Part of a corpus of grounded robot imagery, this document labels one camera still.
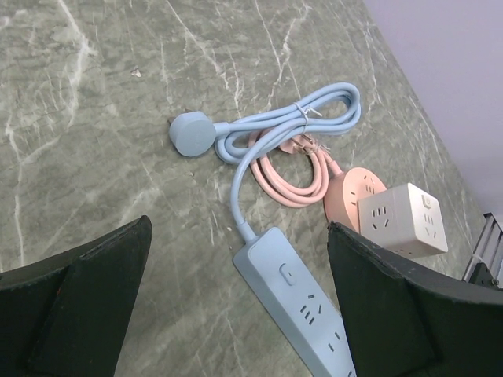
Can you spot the blue power strip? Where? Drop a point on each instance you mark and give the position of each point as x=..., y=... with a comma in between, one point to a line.
x=294, y=299

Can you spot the aluminium frame rail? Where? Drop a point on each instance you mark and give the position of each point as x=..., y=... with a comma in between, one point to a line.
x=485, y=265

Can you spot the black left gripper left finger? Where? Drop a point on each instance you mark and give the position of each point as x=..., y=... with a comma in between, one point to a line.
x=67, y=315

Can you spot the white square socket adapter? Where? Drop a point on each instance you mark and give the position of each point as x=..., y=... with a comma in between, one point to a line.
x=404, y=219

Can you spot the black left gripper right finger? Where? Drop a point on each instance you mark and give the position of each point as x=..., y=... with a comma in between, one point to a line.
x=404, y=319

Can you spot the pink round power strip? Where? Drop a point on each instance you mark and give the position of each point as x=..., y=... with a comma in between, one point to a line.
x=344, y=192

